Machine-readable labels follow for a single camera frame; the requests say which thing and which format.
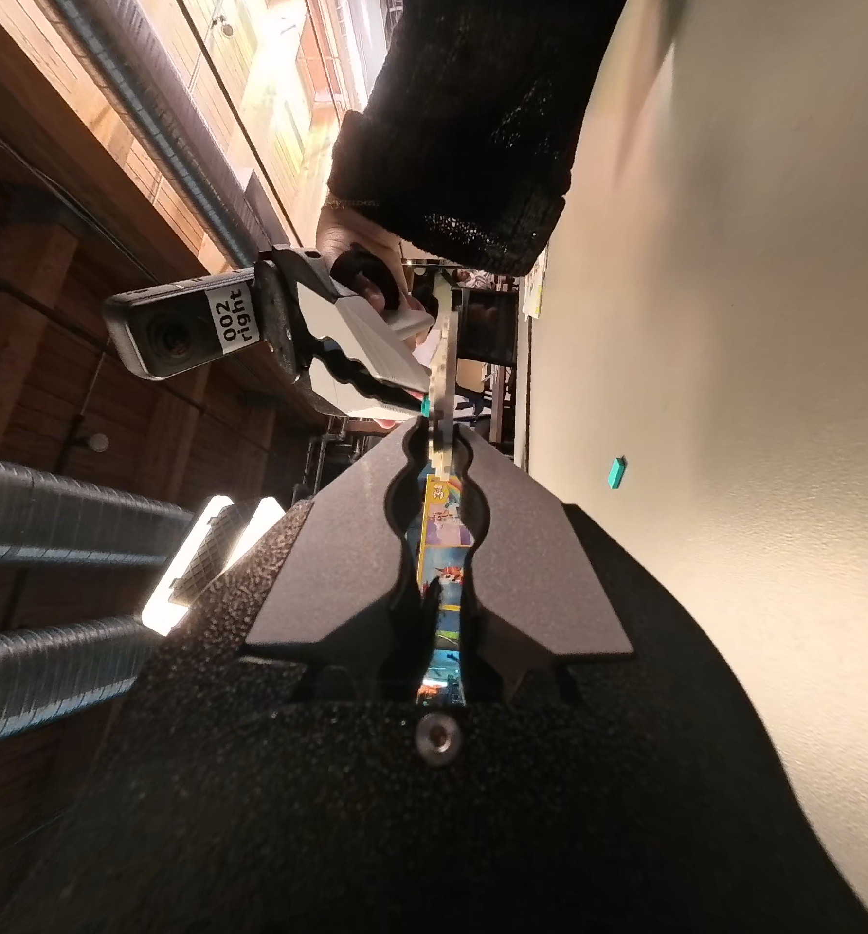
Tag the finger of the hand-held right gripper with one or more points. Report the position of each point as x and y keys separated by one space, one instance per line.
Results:
x=354 y=401
x=365 y=335

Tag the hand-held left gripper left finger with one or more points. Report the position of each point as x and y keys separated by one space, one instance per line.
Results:
x=324 y=576

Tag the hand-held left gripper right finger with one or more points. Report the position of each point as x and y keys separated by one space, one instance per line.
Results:
x=543 y=584

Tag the round white lego plate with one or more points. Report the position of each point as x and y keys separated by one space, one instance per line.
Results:
x=443 y=379

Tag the yellow lego box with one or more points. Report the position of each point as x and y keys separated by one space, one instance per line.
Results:
x=445 y=540

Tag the person's right hand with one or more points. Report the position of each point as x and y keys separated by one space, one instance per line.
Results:
x=346 y=233

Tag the studio light panel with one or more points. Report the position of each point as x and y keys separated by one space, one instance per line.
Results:
x=208 y=533

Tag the white paper leaflet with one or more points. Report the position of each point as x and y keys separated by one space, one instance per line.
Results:
x=535 y=288

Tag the grey corrugated ceiling duct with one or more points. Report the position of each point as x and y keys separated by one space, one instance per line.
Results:
x=164 y=138

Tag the silver spiral duct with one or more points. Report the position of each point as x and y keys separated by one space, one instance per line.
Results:
x=76 y=511
x=54 y=686

